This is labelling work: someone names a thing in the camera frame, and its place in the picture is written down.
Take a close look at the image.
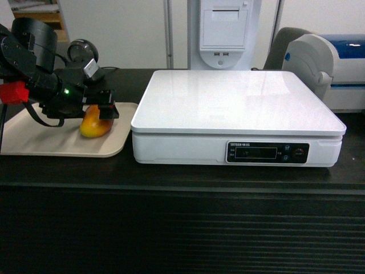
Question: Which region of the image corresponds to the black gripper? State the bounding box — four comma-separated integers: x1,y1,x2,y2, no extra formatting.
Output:
39,75,119,120

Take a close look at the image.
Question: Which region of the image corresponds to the red yellow mango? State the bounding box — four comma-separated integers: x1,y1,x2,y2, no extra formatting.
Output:
79,104,114,138

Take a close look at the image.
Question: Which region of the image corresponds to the black checkout counter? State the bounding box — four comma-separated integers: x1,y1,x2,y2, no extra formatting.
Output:
1,70,364,273

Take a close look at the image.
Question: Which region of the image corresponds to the white electronic scale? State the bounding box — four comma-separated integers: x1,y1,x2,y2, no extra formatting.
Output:
131,70,346,167

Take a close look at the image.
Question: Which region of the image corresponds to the black barcode scanner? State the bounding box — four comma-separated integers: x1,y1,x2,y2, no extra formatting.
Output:
67,39,105,83

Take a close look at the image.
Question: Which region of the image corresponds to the beige plastic tray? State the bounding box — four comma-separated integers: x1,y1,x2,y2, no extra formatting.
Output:
1,102,137,158

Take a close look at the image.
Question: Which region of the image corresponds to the wooden shelf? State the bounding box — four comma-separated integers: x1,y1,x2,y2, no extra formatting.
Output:
8,0,68,42

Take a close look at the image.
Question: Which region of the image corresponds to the grey vertical pole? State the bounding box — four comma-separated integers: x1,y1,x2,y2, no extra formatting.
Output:
163,0,174,69

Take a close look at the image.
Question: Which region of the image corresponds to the white receipt printer kiosk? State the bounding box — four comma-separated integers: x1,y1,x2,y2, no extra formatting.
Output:
186,0,282,71

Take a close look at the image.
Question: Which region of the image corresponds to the white blue label printer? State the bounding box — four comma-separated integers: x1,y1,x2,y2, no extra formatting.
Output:
282,34,364,112

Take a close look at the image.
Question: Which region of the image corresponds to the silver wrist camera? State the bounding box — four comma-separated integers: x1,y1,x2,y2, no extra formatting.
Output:
83,58,99,79

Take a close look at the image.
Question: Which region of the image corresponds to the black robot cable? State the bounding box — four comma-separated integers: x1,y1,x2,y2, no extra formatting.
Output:
22,100,65,128

